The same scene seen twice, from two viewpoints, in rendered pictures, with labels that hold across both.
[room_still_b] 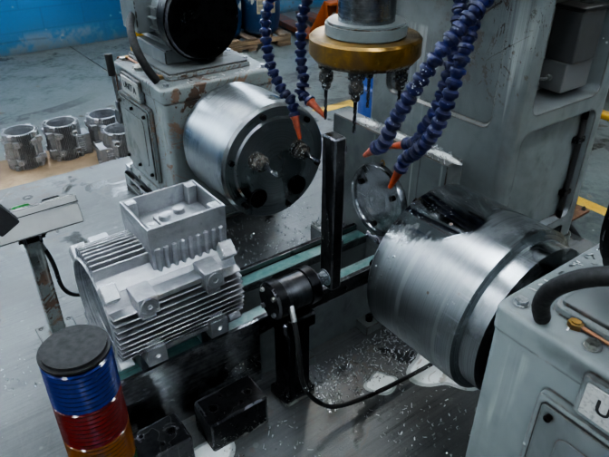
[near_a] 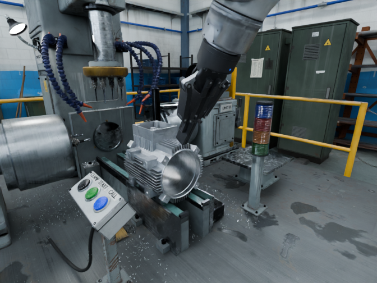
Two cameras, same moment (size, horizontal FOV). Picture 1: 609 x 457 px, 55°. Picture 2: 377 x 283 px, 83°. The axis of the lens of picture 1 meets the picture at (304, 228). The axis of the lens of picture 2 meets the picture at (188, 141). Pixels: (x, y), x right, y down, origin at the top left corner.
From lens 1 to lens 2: 1.17 m
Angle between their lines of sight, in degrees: 86
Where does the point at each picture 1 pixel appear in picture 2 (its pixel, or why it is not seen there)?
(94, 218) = not seen: outside the picture
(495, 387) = (207, 124)
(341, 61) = (123, 72)
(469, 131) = (113, 103)
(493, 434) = (208, 136)
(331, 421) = not seen: hidden behind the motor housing
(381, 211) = (112, 140)
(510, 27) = not seen: hidden behind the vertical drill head
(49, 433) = (201, 254)
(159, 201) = (143, 132)
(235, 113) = (51, 123)
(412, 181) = (122, 119)
